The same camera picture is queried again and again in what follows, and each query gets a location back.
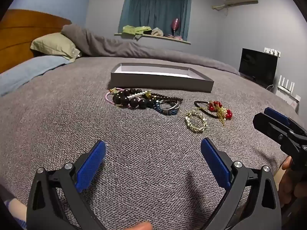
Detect grey box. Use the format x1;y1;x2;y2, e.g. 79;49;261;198
111;63;214;93

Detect light blue bed sheet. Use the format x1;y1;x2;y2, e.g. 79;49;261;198
0;56;72;97

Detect small dark bead bracelet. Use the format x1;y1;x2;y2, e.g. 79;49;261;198
144;92;184;103

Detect green cloth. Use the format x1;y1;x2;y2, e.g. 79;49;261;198
122;25;153;37

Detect silver bangle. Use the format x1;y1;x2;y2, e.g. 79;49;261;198
158;99;180;111

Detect person's right hand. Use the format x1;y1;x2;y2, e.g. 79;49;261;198
279;156;298;208

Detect blue bead bracelet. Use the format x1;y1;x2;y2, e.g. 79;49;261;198
152;102;180;115

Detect pink cord bracelet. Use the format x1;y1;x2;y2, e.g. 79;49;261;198
106;89;124;106

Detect large black bead bracelet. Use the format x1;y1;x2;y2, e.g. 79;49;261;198
113;89;155;108

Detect white pearl bracelet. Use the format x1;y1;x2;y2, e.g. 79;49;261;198
127;90;151;99

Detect blue curtain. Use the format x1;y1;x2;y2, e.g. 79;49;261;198
119;0;192;44

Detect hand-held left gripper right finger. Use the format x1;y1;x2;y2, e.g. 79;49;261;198
200;138;282;230

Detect wooden headboard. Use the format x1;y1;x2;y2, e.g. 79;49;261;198
0;10;72;73

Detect gold bracelet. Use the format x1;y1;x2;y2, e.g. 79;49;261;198
185;109;208;133

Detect pink glass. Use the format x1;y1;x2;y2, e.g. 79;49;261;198
171;18;180;37

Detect wall hooks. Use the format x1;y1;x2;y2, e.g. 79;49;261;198
264;48;281;57

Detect person's left hand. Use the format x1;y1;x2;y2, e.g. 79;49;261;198
128;221;154;230

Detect grey bed cover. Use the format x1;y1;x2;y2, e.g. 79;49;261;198
0;56;300;230

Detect red bead gold ornament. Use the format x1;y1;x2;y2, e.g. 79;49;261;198
207;100;233;126

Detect black hair tie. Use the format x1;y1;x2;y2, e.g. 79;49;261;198
194;100;220;119

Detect white router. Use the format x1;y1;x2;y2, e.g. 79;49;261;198
276;75;301;103

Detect green pillow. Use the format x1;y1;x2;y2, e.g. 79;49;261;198
30;32;82;60

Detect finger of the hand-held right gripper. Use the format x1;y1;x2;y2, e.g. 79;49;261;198
264;107;307;135
253;112;303;154

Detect person's plaid clothing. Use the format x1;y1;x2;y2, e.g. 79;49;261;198
2;189;27;226

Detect grey folded duvet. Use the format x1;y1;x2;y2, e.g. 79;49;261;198
61;24;240;76

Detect windowsill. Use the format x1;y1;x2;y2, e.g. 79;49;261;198
114;32;191;45

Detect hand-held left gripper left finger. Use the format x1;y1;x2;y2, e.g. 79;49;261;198
26;140;107;230

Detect black monitor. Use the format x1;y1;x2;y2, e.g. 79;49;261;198
239;48;278;87

